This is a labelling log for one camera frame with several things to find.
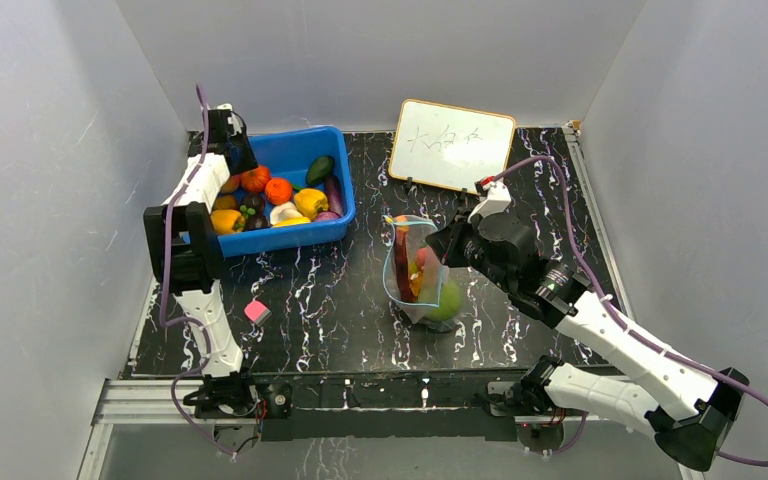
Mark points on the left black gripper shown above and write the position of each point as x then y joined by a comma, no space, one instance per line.
249,162

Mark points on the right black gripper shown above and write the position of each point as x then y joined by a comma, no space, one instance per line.
444,242

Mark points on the pink peach toy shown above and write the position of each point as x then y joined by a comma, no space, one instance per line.
421,255
255,180

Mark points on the clear zip top bag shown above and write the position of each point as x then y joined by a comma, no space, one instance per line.
435,275

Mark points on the orange pumpkin toy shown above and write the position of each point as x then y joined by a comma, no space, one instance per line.
416,280

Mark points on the green round melon toy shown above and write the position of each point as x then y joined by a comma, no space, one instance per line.
450,304

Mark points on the hot dog bun toy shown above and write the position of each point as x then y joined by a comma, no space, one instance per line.
400,259

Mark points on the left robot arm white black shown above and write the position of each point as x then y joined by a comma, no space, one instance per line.
184,248

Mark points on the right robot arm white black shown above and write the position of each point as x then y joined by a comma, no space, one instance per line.
688,414

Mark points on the dark purple plum toy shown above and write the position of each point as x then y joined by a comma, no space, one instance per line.
257,221
253,202

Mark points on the blue plastic bin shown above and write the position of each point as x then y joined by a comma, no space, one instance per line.
289,155

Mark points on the small yellow orange fruit toy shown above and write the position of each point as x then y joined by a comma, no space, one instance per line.
226,202

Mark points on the orange tangerine toy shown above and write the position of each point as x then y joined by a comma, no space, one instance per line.
278,191

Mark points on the white garlic toy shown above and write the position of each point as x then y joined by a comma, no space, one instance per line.
284,212

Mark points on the dark green avocado toy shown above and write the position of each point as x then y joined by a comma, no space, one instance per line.
319,170

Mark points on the yellow banana toy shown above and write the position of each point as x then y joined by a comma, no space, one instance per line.
292,222

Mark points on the purple eggplant toy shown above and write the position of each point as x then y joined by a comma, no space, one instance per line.
332,189

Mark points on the white dry-erase board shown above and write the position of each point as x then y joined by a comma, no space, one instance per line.
449,147

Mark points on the pink white cube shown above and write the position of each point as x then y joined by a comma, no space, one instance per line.
257,313

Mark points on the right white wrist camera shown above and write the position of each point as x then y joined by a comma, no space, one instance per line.
495,198

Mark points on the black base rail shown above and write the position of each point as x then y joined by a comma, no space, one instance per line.
479,403

